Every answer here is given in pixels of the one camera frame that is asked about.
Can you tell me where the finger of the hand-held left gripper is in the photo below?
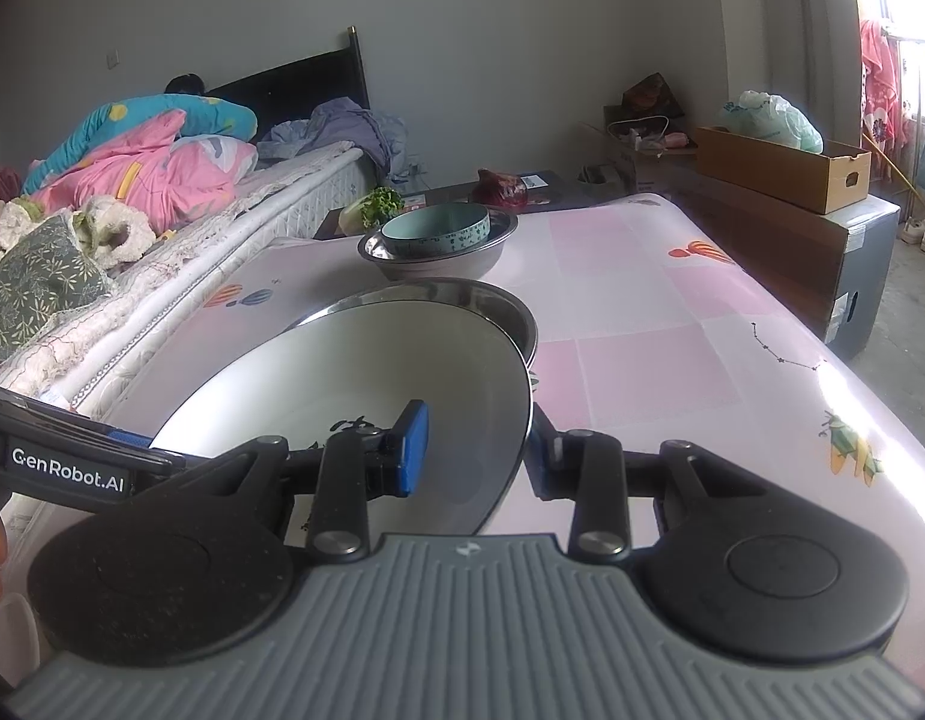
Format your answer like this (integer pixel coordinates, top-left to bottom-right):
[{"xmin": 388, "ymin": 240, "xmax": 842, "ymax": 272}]
[{"xmin": 0, "ymin": 382, "xmax": 159, "ymax": 458}]

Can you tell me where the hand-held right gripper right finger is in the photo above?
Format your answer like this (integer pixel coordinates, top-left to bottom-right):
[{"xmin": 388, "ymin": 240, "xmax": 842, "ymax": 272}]
[{"xmin": 523, "ymin": 405, "xmax": 764, "ymax": 562}]

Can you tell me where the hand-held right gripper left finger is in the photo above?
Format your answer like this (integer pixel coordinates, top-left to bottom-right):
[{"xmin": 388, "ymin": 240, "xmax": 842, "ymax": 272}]
[{"xmin": 173, "ymin": 400, "xmax": 431, "ymax": 560}]

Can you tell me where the white ceramic plate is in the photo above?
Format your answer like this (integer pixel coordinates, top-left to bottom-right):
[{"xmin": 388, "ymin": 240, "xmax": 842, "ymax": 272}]
[{"xmin": 143, "ymin": 307, "xmax": 537, "ymax": 535}]

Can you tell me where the large steel basin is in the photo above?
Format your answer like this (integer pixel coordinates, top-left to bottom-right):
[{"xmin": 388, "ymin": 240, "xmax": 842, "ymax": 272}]
[{"xmin": 286, "ymin": 277, "xmax": 540, "ymax": 391}]

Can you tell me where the stainless steel bowl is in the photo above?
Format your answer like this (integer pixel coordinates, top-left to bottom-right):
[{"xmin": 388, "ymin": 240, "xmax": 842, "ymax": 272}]
[{"xmin": 357, "ymin": 206, "xmax": 521, "ymax": 284}]

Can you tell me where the teal ceramic bowl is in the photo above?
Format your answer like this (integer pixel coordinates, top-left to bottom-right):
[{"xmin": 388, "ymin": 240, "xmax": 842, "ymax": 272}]
[{"xmin": 379, "ymin": 202, "xmax": 492, "ymax": 260}]

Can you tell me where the green floral cloth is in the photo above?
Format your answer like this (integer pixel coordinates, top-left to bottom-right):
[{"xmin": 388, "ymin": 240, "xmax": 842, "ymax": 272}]
[{"xmin": 0, "ymin": 214, "xmax": 115, "ymax": 377}]

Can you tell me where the cream fluffy blanket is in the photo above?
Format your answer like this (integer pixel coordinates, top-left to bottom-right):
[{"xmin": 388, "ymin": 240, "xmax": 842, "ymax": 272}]
[{"xmin": 0, "ymin": 195, "xmax": 161, "ymax": 272}]

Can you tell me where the green lettuce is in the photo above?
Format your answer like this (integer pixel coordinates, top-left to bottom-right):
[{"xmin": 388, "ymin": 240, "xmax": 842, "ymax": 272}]
[{"xmin": 338, "ymin": 187, "xmax": 405, "ymax": 236}]

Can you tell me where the white mattress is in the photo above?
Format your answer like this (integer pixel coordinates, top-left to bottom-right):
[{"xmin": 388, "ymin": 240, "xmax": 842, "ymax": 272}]
[{"xmin": 0, "ymin": 142, "xmax": 382, "ymax": 428}]

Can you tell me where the pink and blue quilt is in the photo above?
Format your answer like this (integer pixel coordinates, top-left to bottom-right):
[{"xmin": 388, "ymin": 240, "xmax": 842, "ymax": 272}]
[{"xmin": 23, "ymin": 94, "xmax": 261, "ymax": 235}]

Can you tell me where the dark printed box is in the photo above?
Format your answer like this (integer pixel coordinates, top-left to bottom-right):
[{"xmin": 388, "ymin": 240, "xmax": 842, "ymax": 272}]
[{"xmin": 312, "ymin": 169, "xmax": 630, "ymax": 241}]

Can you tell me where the purple grey clothing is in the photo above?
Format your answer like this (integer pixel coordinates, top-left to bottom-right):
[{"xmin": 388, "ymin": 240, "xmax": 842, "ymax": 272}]
[{"xmin": 258, "ymin": 97, "xmax": 412, "ymax": 175}]

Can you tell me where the long brown cardboard box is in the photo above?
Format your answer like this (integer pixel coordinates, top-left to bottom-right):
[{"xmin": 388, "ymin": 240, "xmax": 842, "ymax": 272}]
[{"xmin": 661, "ymin": 165, "xmax": 903, "ymax": 361}]

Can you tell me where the black headboard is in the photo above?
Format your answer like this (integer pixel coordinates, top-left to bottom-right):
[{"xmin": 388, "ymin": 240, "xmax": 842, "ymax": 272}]
[{"xmin": 205, "ymin": 26, "xmax": 373, "ymax": 145}]

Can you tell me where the open cardboard box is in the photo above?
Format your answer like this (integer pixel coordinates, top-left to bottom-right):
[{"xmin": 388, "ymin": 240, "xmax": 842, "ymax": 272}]
[{"xmin": 693, "ymin": 125, "xmax": 873, "ymax": 215}]

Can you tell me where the dark red paper bag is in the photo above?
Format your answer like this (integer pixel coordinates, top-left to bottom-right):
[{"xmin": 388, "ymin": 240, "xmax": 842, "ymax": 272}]
[{"xmin": 622, "ymin": 73, "xmax": 687, "ymax": 122}]

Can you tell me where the green plastic bag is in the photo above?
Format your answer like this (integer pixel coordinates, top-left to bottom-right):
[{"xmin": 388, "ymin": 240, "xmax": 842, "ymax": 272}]
[{"xmin": 721, "ymin": 90, "xmax": 825, "ymax": 155}]

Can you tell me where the yellow stick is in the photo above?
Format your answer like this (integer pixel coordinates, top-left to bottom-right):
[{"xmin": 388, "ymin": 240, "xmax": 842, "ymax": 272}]
[{"xmin": 863, "ymin": 131, "xmax": 925, "ymax": 201}]

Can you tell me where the pink floral clothing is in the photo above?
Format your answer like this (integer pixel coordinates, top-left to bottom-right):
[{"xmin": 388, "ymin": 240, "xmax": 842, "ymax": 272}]
[{"xmin": 858, "ymin": 19, "xmax": 923, "ymax": 190}]

